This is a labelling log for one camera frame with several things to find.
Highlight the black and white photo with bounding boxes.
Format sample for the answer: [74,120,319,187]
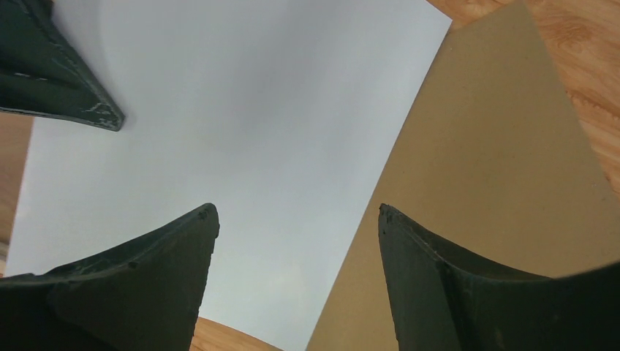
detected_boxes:
[6,1,451,350]

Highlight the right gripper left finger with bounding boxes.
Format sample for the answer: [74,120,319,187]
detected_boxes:
[1,203,219,350]

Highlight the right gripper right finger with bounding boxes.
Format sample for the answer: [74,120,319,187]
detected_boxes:
[378,204,619,350]

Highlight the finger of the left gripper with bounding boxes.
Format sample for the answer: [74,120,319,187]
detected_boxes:
[1,0,125,132]

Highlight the brown backing board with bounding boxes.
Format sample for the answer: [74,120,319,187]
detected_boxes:
[308,1,619,350]

